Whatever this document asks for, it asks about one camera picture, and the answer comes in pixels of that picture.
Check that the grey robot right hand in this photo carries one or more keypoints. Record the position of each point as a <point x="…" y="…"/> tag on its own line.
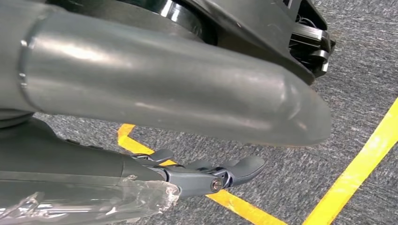
<point x="155" y="77"/>

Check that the yellow tape lines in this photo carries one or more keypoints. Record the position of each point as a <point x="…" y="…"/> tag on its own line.
<point x="236" y="205"/>

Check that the black robot torso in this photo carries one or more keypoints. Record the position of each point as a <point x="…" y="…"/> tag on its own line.
<point x="248" y="24"/>

